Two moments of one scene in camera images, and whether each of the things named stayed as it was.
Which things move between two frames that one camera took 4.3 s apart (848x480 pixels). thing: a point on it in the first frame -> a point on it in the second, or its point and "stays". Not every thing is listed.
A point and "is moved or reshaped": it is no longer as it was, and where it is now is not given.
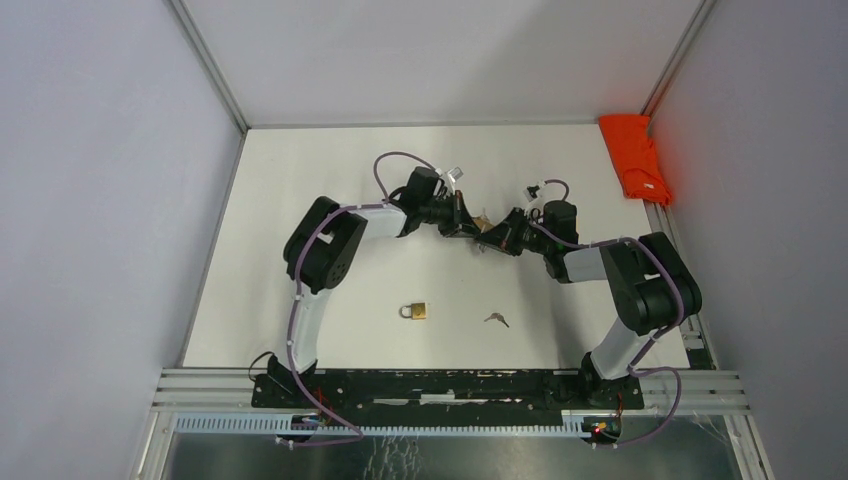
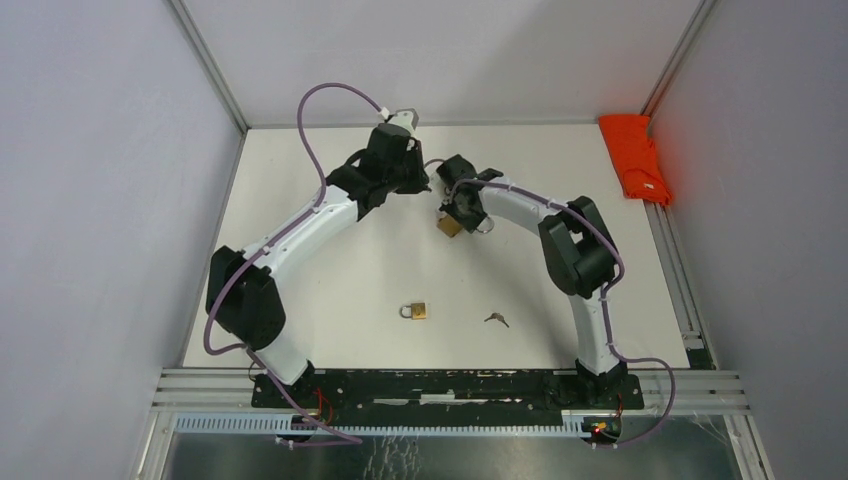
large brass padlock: [482, 222] is moved or reshaped
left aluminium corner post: [212, 66] stays
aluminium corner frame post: [677, 60] stays
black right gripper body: [527, 236] -> [469, 219]
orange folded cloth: [636, 159] stays
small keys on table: [498, 316] stays
